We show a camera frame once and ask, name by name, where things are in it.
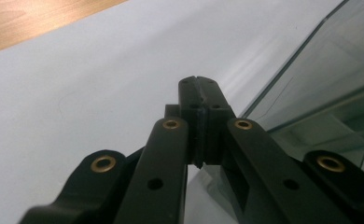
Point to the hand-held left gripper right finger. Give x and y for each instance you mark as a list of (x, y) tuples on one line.
[(214, 118)]

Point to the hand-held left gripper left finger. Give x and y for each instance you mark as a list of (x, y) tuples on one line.
[(191, 102)]

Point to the grey transparent compartment box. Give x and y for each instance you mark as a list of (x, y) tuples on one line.
[(326, 62)]

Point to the white table cover board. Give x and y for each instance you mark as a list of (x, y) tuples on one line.
[(93, 93)]

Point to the wooden table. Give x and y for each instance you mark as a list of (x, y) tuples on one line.
[(30, 18)]

